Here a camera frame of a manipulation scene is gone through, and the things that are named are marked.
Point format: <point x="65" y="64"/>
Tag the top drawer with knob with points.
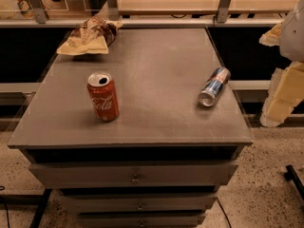
<point x="98" y="175"/>

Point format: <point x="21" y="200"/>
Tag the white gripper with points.
<point x="293" y="35"/>

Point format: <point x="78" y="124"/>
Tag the grey drawer cabinet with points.
<point x="158" y="75"/>

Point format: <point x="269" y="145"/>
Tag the middle drawer with knob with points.
<point x="141" y="202"/>

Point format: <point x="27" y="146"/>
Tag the drawer with knob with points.
<point x="141" y="202"/>
<point x="142" y="220"/>
<point x="98" y="175"/>

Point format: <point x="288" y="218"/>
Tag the black floor frame left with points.
<point x="39" y="201"/>

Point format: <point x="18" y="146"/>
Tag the bottom drawer with knob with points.
<point x="142" y="220"/>

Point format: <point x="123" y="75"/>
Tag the brown chip bag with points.
<point x="93" y="36"/>

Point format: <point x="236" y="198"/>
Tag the blue silver energy drink can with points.
<point x="214" y="86"/>

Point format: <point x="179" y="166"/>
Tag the red coke can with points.
<point x="102" y="91"/>

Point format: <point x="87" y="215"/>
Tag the black bar on floor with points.
<point x="290" y="175"/>

